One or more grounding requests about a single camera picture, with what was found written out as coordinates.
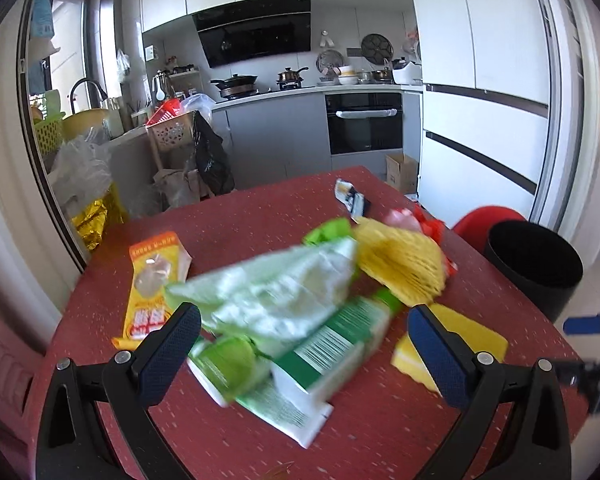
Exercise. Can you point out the black trash bin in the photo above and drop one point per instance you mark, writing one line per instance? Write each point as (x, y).
(538, 261)

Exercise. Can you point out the white rice cooker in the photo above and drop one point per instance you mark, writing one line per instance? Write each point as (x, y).
(406, 73)

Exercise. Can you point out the red basket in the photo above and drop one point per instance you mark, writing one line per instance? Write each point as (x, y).
(169, 109)

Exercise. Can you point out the gold foil bag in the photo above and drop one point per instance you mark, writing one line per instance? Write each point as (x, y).
(99, 215)

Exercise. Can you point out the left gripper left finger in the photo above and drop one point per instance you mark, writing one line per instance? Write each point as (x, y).
(72, 439)

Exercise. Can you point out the green white carton box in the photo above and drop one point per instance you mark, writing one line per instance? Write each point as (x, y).
(295, 398)

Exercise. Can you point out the pink red plastic bag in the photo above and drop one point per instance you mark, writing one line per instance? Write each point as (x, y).
(417, 221)

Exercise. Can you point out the small silver blue wrapper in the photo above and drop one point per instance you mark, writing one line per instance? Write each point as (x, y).
(356, 203)

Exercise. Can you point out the red plastic stool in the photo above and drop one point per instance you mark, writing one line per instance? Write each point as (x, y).
(474, 227)

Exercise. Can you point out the pink chair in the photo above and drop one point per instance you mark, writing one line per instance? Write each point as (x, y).
(18, 365)

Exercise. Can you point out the clear plastic bag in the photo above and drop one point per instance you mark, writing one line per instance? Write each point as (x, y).
(81, 174)

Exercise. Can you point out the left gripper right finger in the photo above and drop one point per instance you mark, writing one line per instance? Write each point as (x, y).
(534, 442)

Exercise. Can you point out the steel pot on stove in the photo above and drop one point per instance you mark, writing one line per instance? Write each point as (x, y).
(290, 79)

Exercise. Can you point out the black plastic bag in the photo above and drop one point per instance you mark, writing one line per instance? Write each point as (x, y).
(211, 158)

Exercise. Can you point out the green plastic basket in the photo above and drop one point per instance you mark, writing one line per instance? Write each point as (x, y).
(48, 133)

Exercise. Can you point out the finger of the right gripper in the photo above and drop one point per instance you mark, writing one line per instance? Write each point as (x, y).
(582, 325)

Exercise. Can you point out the yellow basin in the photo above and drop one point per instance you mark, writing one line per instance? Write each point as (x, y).
(82, 122)

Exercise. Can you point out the black sink faucet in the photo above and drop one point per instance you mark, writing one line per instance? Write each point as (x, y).
(95, 94)

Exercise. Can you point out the white refrigerator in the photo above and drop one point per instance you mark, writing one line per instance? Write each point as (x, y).
(485, 105)

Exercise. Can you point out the black built-in oven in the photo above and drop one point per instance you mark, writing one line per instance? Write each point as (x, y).
(364, 122)

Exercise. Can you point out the black wok on stove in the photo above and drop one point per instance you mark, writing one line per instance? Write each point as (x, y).
(236, 86)

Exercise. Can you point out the yellow foam fruit net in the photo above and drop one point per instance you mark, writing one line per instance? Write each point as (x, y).
(410, 264)

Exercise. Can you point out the grey lower cabinets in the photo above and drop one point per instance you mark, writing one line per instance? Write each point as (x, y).
(274, 137)

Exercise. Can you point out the wooden perforated crate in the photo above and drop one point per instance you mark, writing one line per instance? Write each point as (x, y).
(170, 134)

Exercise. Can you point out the green hand cream tube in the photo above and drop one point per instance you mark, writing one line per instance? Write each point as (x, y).
(227, 367)

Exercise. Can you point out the yellow orange snack wrapper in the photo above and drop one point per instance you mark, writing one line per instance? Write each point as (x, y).
(157, 262)

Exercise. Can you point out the cardboard box on floor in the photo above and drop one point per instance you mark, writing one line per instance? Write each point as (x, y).
(402, 173)

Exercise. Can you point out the green white plastic bag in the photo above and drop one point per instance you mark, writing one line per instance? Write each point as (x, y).
(278, 297)

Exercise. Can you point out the black range hood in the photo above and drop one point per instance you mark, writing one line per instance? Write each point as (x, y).
(247, 29)

